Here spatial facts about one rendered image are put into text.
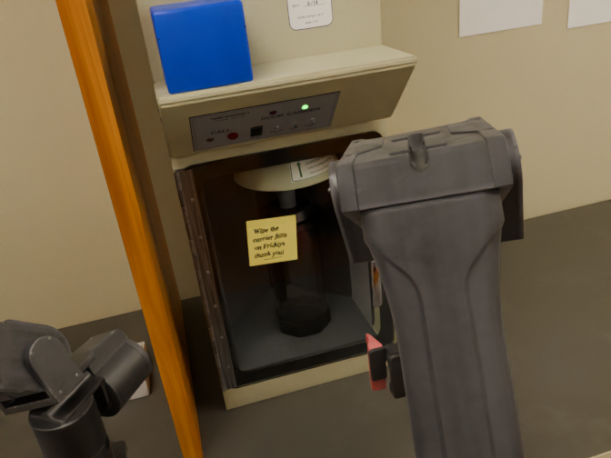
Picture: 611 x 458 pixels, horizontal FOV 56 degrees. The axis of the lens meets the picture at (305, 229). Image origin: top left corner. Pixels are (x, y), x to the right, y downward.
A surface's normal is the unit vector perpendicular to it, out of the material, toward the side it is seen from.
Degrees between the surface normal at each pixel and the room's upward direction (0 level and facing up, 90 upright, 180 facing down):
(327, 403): 0
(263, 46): 90
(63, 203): 90
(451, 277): 58
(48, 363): 68
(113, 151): 90
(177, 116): 135
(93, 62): 90
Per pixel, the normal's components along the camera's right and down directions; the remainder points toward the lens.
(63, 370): 0.83, -0.29
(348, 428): -0.11, -0.89
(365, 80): 0.26, 0.91
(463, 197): -0.23, -0.10
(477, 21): 0.26, 0.40
